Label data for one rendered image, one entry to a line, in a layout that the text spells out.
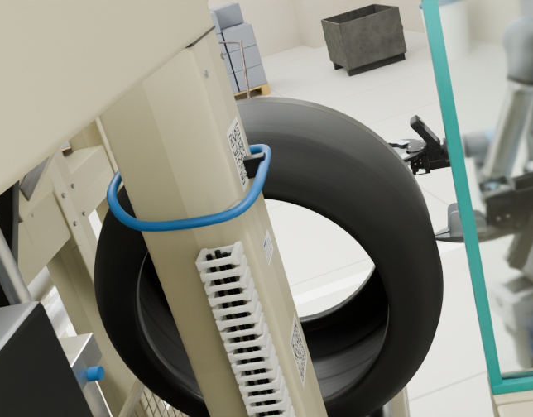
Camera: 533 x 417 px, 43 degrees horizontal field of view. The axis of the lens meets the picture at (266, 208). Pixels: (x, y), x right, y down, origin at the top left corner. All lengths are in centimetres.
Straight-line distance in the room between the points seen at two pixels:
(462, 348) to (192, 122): 234
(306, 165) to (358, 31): 717
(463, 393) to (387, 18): 606
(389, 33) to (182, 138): 756
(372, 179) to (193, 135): 36
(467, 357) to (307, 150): 201
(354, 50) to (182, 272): 740
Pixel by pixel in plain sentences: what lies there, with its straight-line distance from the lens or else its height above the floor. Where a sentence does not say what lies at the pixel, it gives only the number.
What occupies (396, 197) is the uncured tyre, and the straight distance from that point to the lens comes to 104.
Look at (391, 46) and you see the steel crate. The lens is 829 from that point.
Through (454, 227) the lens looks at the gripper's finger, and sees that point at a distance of 121.
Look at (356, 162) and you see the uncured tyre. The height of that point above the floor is 140.
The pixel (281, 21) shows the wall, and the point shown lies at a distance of 1144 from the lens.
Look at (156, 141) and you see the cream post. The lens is 76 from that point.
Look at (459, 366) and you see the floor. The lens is 287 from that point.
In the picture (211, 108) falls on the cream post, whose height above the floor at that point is 158.
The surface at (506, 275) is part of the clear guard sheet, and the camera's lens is 66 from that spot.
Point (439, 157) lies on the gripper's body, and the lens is 205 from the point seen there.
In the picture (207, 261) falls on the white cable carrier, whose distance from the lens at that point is 76.
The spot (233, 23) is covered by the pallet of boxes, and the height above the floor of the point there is 90.
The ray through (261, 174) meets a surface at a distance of 78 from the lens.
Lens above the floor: 173
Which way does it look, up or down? 21 degrees down
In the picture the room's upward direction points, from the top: 16 degrees counter-clockwise
